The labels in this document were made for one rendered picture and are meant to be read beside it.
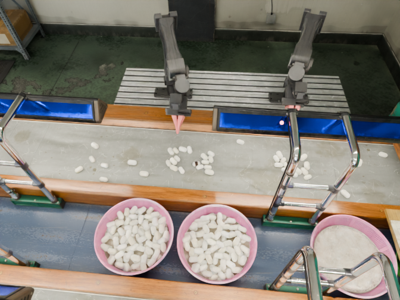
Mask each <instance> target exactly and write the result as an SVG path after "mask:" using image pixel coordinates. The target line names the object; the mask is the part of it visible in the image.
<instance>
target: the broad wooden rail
mask: <svg viewBox="0 0 400 300"><path fill-rule="evenodd" d="M107 106H108V107H107V110H106V112H105V115H104V117H103V120H102V123H101V124H98V123H96V124H95V123H78V122H68V121H50V120H32V119H23V118H13V120H25V121H43V122H53V123H70V124H88V125H97V126H115V127H133V128H143V129H160V130H176V127H175V125H174V121H173V119H172V115H166V112H165V109H166V108H161V107H142V106H132V105H113V104H107ZM212 122H213V111H210V110H192V113H191V117H185V119H184V121H183V123H182V125H181V127H180V130H179V131H187V132H205V133H223V134H233V135H250V136H268V137H277V138H289V136H276V135H259V134H249V133H231V132H218V131H216V132H215V131H212V126H213V125H212ZM300 139H312V140H330V141H340V142H347V140H339V139H322V138H312V137H300ZM357 142H358V143H375V144H385V145H393V143H384V142H367V141H357Z"/></svg>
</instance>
